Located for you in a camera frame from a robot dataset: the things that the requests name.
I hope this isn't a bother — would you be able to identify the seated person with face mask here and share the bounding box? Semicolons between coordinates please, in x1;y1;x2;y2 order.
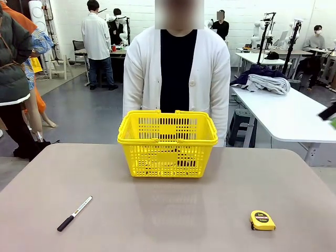
303;25;326;50

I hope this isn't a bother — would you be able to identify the person in black clothes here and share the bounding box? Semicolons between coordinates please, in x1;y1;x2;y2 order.
212;9;229;40

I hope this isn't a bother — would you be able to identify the yellow plastic shopping basket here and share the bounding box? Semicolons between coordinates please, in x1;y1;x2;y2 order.
117;109;219;179

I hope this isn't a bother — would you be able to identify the person in white cardigan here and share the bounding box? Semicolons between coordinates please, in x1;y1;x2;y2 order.
122;0;231;147

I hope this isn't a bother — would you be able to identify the person in white shirt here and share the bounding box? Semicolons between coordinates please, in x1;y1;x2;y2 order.
80;0;119;91

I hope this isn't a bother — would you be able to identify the large white table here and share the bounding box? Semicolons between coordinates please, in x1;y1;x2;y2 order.
230;85;336;167

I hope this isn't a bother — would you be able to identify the grey folded garment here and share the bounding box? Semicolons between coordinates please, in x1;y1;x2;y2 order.
248;74;291;95

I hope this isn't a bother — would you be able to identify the pile of clothes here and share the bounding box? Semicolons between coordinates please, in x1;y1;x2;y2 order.
230;64;288;89

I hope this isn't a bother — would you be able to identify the grey plastic stool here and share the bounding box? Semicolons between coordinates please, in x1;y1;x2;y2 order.
227;109;257;148

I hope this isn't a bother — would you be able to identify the small white table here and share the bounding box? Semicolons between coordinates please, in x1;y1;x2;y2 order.
235;52;292;78

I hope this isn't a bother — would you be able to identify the yellow tape measure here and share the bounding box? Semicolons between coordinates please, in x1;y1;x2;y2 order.
249;209;277;231

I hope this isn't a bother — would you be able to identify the white step stool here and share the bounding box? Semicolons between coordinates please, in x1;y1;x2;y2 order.
41;54;76;80

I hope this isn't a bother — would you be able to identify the white marker black cap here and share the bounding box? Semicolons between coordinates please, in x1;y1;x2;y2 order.
57;195;93;232

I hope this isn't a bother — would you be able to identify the mannequin in orange garment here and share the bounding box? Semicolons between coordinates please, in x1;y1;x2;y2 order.
5;4;57;144

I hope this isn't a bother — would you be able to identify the blue patterned garment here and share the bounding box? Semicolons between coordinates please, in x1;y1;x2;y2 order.
25;28;55;91

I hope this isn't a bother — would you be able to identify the white tall column appliance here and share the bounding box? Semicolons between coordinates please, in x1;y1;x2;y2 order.
28;0;49;36

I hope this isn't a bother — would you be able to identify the mannequin in dark green vest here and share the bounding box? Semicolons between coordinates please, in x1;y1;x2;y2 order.
0;5;34;161

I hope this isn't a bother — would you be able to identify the black camera stand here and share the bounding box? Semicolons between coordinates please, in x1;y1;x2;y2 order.
282;19;302;74
256;12;277;65

